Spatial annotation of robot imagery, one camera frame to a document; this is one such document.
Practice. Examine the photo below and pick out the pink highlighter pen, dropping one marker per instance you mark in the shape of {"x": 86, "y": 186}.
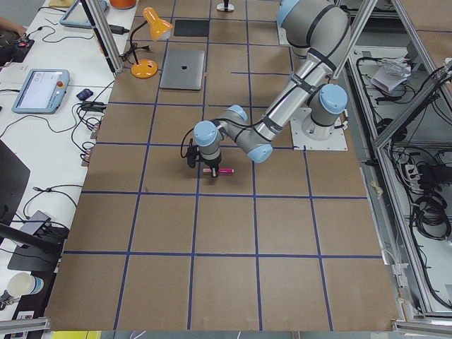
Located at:
{"x": 226, "y": 171}

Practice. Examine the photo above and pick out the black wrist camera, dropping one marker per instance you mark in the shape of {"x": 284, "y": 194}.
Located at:
{"x": 193, "y": 155}

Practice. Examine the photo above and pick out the black monitor stand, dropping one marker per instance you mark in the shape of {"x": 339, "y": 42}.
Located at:
{"x": 38, "y": 243}

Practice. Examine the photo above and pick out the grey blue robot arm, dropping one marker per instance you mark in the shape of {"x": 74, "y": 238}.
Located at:
{"x": 319, "y": 33}

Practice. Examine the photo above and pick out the teach pendant tablet far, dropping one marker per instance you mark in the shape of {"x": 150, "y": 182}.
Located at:
{"x": 75, "y": 17}

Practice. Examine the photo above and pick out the teach pendant tablet near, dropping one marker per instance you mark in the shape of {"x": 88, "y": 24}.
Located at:
{"x": 42, "y": 91}

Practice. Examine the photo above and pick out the white paper cup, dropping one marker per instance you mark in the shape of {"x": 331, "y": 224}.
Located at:
{"x": 24, "y": 284}

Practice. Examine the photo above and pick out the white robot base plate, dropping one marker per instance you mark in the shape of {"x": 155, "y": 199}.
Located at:
{"x": 306, "y": 135}

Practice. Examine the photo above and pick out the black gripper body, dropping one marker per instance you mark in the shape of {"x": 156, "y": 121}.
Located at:
{"x": 211, "y": 164}

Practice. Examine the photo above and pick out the orange round object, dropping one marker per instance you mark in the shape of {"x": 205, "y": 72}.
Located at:
{"x": 123, "y": 4}

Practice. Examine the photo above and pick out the teach pendant tablet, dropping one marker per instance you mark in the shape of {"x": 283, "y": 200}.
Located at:
{"x": 42, "y": 91}
{"x": 75, "y": 17}

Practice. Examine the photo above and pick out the black mousepad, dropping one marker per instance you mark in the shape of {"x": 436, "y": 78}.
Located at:
{"x": 191, "y": 28}

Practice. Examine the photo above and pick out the silver apple laptop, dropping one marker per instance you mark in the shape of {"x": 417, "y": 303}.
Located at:
{"x": 183, "y": 70}

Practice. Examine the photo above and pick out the aluminium frame post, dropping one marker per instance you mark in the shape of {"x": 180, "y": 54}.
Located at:
{"x": 103, "y": 34}

